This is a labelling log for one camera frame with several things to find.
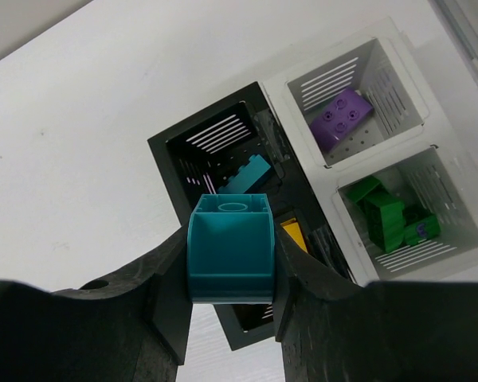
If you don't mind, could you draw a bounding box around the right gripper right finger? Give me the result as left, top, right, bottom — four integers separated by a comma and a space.
272, 230, 478, 381

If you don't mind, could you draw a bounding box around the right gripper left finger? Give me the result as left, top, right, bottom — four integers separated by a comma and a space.
0, 228, 192, 381

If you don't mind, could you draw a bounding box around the yellow curved lego piece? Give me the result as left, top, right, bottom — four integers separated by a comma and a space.
281, 218, 308, 253

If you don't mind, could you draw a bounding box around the teal curved lego piece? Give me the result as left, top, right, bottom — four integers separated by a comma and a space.
186, 193, 276, 305

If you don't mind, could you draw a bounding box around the small green lego brick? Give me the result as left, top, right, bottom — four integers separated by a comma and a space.
403, 214, 441, 246

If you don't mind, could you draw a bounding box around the teal lego brick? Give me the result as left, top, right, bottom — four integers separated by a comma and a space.
217, 154, 272, 194

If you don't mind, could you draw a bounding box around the green wedge lego piece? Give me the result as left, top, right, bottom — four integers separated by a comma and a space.
346, 175, 386, 207

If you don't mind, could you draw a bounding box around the white slotted container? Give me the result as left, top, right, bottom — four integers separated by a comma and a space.
262, 18, 478, 284

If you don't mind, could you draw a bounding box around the black slotted container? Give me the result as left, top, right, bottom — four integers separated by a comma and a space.
148, 83, 351, 350

